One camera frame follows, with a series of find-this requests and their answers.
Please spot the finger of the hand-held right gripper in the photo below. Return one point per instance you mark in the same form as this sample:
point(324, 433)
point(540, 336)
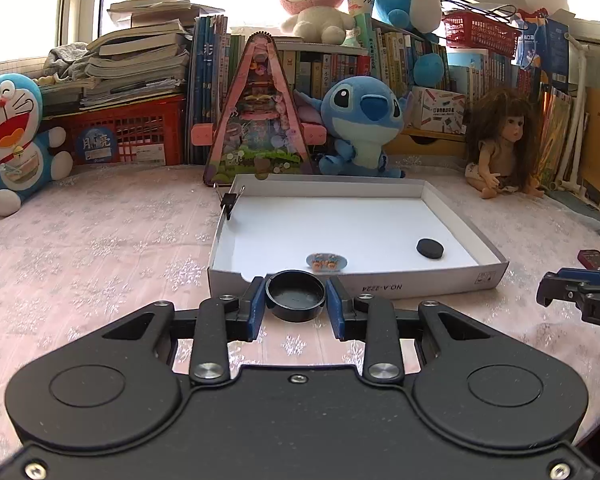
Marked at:
point(560, 287)
point(587, 275)

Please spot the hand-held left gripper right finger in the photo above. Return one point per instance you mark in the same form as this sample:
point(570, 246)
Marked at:
point(336, 312)

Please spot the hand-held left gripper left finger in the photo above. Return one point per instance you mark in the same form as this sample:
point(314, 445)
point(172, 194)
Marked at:
point(250, 312)

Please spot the black round plastic cap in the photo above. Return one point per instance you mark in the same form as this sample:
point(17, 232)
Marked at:
point(295, 297)

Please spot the white shallow cardboard box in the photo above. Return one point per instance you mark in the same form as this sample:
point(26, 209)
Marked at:
point(330, 220)

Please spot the dark red flat object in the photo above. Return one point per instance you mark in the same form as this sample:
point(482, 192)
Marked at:
point(594, 257)

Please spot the small colourful cartoon badge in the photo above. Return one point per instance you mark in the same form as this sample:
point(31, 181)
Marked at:
point(326, 261)

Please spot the black binder clip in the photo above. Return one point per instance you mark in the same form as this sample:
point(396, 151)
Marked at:
point(227, 202)

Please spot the black round puck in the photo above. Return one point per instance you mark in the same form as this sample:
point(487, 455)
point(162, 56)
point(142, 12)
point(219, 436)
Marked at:
point(429, 248)

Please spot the row of colourful thin books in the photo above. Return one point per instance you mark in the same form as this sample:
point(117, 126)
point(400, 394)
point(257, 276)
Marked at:
point(555, 135)

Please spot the pink snowflake tablecloth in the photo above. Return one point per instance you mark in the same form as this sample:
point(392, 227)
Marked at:
point(105, 250)

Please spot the long-haired baby doll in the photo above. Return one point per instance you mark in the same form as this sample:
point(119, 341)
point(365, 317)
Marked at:
point(502, 135)

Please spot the white plastic pipes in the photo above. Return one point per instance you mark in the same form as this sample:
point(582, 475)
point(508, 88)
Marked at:
point(577, 110)

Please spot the pink triangular toy package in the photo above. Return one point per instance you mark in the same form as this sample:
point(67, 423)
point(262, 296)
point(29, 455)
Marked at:
point(257, 125)

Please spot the blue alien plush toy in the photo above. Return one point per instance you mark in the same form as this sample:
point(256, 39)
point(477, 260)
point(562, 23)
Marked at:
point(360, 120)

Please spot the wooden drawer shelf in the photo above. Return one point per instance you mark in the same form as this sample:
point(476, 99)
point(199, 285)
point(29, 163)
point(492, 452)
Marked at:
point(430, 142)

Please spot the white box with pencil print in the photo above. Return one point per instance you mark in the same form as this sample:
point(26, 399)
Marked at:
point(440, 110)

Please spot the red plastic crate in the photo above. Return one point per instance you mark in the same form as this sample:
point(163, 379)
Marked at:
point(140, 125)

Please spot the blue printed bag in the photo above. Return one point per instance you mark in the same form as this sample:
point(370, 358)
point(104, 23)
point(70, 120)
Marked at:
point(542, 50)

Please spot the row of thin blue books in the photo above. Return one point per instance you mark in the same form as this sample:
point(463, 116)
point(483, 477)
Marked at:
point(207, 85)

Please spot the row of upright books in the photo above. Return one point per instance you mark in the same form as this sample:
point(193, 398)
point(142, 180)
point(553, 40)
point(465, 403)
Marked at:
point(330, 67)

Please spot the red mesh basket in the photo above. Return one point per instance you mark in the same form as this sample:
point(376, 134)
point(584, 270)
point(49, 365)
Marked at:
point(480, 35)

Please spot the stack of worn books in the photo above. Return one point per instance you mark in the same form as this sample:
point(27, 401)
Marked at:
point(140, 55)

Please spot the blue cat plush toy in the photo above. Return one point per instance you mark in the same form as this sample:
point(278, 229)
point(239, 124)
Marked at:
point(15, 160)

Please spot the grey cloth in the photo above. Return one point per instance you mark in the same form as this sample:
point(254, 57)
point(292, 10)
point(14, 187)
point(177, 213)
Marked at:
point(67, 60)

